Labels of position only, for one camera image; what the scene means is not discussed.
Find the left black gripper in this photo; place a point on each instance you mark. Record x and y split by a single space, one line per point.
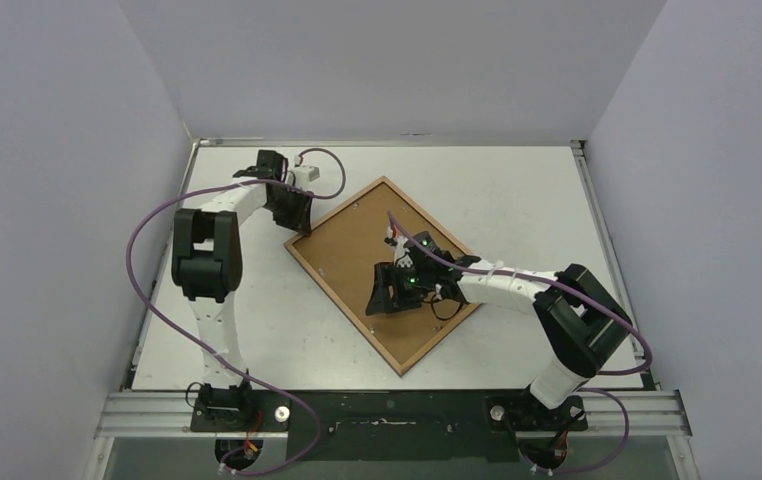
300 222

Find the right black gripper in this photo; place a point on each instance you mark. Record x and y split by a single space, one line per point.
389 288

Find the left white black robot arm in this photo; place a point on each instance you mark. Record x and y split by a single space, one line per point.
207 266

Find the aluminium front rail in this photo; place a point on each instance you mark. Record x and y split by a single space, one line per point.
155 414

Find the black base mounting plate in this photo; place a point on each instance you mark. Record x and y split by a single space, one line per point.
396 425

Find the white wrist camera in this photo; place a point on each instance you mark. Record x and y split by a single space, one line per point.
401 256
302 176

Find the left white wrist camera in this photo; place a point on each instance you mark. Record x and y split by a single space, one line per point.
302 176

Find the blue wooden picture frame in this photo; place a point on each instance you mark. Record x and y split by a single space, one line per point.
328 278

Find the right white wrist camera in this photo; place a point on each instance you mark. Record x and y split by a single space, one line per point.
401 256

